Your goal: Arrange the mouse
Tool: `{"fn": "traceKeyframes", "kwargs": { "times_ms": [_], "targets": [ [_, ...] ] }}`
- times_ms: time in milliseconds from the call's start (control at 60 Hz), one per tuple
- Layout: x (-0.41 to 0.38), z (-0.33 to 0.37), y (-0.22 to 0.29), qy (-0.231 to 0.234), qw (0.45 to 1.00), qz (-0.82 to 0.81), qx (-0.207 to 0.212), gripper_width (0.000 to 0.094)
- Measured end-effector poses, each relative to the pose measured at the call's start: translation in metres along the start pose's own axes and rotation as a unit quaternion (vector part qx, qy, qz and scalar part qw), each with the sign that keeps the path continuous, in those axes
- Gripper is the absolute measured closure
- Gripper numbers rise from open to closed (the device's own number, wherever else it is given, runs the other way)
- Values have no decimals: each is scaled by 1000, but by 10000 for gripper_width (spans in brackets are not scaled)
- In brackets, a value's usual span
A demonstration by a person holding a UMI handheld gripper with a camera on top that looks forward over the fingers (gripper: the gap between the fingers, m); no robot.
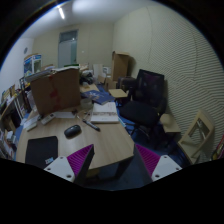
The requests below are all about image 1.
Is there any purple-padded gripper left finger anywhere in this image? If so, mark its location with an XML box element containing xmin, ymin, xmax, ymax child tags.
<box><xmin>45</xmin><ymin>144</ymin><xmax>95</xmax><ymax>186</ymax></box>

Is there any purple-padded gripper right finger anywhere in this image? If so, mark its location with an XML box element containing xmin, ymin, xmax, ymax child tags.
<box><xmin>135</xmin><ymin>144</ymin><xmax>181</xmax><ymax>181</ymax></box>

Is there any black computer mouse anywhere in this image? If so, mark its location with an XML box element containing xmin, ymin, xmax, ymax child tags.
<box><xmin>64</xmin><ymin>125</ymin><xmax>81</xmax><ymax>138</ymax></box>

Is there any black mouse pad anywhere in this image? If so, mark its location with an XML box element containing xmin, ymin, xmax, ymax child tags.
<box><xmin>25</xmin><ymin>136</ymin><xmax>58</xmax><ymax>169</ymax></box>

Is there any black marker pen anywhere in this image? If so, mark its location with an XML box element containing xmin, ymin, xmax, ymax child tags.
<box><xmin>82</xmin><ymin>119</ymin><xmax>100</xmax><ymax>131</ymax></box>

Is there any light wooden folding chair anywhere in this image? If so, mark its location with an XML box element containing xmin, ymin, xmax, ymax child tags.
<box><xmin>178</xmin><ymin>109</ymin><xmax>215</xmax><ymax>164</ymax></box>

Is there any white paper sheet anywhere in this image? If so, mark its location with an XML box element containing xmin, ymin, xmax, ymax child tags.
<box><xmin>54</xmin><ymin>112</ymin><xmax>76</xmax><ymax>119</ymax></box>

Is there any white remote control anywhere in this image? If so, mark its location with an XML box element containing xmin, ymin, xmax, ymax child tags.
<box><xmin>41</xmin><ymin>113</ymin><xmax>55</xmax><ymax>125</ymax></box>

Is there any white closed book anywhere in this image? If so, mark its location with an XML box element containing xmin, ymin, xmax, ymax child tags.
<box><xmin>90</xmin><ymin>102</ymin><xmax>118</xmax><ymax>123</ymax></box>

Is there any black office chair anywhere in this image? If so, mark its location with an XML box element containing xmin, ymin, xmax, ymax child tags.
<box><xmin>119</xmin><ymin>69</ymin><xmax>167</xmax><ymax>137</ymax></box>

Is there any dark blue booklet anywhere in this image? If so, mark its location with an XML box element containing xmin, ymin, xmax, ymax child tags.
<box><xmin>81</xmin><ymin>90</ymin><xmax>115</xmax><ymax>105</ymax></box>

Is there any large brown cardboard box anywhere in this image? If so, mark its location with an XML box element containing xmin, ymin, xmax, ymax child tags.
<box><xmin>31</xmin><ymin>68</ymin><xmax>81</xmax><ymax>115</ymax></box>

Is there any wooden side table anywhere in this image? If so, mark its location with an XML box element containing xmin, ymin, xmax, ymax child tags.
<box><xmin>109</xmin><ymin>89</ymin><xmax>127</xmax><ymax>99</ymax></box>

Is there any tall cardboard box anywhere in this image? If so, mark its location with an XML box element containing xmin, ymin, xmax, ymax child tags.
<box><xmin>111</xmin><ymin>51</ymin><xmax>129</xmax><ymax>81</ymax></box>

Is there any white blue poster box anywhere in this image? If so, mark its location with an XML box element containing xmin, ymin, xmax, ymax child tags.
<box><xmin>24</xmin><ymin>54</ymin><xmax>42</xmax><ymax>77</ymax></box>

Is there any grey door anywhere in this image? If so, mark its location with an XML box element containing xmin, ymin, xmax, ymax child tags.
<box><xmin>58</xmin><ymin>30</ymin><xmax>78</xmax><ymax>67</ymax></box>

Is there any ceiling fluorescent light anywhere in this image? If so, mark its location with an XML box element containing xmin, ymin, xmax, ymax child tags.
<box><xmin>57</xmin><ymin>6</ymin><xmax>65</xmax><ymax>20</ymax></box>

